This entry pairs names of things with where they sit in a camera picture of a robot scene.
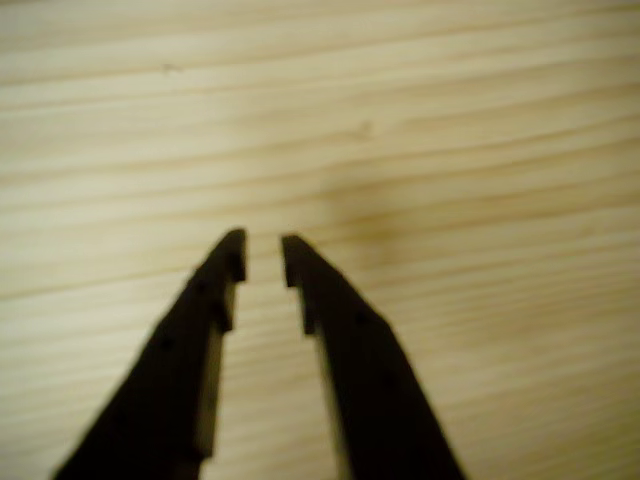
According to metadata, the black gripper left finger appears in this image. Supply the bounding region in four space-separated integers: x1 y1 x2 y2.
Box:
51 227 249 480

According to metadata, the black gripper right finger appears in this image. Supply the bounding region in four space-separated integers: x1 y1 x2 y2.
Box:
279 233 469 480

